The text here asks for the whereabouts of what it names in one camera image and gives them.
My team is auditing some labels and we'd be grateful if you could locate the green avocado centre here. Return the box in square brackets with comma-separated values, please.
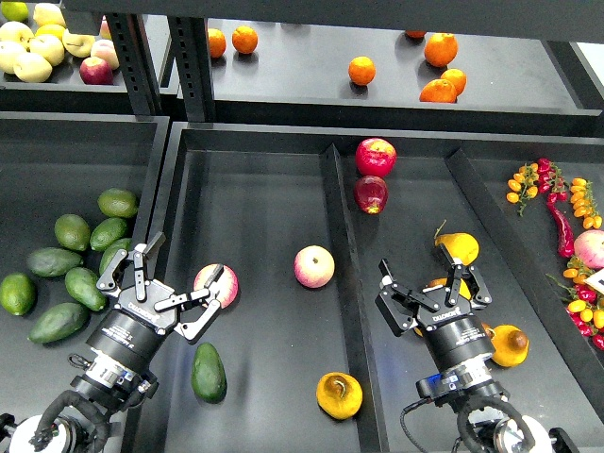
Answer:
[64, 267, 106, 311]

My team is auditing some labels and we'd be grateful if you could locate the pink apple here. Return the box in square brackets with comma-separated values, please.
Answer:
[294, 245, 335, 289]
[193, 263, 239, 309]

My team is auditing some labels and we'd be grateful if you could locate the dark green avocado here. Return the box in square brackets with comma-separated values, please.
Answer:
[191, 343, 227, 404]

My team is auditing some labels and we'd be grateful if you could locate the dark red apple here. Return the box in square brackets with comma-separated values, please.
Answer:
[353, 176, 389, 215]

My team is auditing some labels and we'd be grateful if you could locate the green avocado middle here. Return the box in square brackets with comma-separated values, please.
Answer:
[90, 217, 128, 251]

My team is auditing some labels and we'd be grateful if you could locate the orange cherry tomato vine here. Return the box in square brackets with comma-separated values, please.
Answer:
[506, 162, 539, 217]

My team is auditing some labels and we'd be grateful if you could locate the dark avocado left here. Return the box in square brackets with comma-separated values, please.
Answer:
[26, 247, 84, 277]

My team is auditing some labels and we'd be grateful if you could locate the green avocado upper left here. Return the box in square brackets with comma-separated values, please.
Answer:
[54, 213, 92, 252]

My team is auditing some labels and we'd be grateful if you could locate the yellow pear top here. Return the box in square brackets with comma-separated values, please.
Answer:
[433, 220, 480, 265]

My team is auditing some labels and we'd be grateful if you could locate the large orange on shelf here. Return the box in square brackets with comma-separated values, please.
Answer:
[424, 32, 459, 68]

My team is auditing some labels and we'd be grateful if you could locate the orange on shelf centre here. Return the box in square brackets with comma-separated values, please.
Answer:
[348, 56, 377, 86]

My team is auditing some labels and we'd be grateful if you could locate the red chili pepper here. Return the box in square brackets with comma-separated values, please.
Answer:
[546, 193, 575, 258]

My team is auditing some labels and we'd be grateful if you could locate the orange on shelf left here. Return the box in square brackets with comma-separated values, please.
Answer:
[207, 28, 227, 59]

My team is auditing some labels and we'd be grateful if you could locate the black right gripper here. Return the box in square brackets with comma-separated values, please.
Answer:
[375, 243, 495, 373]

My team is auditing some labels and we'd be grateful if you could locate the dark avocado bottom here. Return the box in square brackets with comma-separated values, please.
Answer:
[27, 302, 90, 344]

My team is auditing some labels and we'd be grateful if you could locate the green avocado by wall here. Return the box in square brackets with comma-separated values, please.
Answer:
[98, 238, 131, 275]

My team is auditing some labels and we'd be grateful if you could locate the pink apple right edge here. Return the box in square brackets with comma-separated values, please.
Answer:
[574, 229, 603, 270]

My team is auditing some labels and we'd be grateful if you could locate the orange on shelf right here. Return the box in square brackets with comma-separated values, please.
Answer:
[441, 68, 467, 95]

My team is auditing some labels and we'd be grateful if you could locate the light green avocado far left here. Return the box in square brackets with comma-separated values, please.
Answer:
[1, 273, 36, 316]

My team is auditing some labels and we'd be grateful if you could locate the orange on shelf front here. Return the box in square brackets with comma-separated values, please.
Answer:
[419, 78, 458, 103]

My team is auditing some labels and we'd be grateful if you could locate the bright red apple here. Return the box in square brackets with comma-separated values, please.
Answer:
[355, 138, 397, 178]

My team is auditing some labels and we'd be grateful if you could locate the red apple on shelf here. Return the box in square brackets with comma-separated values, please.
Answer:
[79, 57, 113, 85]

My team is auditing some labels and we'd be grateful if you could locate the green avocado top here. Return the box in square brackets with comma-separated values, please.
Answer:
[97, 188, 138, 219]

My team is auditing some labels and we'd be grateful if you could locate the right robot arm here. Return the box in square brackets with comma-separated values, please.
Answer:
[376, 245, 577, 452]

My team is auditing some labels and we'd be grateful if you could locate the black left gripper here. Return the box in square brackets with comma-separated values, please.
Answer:
[87, 231, 225, 375]

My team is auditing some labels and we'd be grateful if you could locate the yellow cherry tomato vine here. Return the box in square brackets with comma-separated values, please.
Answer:
[570, 177, 603, 229]

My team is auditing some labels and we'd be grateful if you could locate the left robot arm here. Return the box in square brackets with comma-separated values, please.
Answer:
[1, 233, 225, 452]

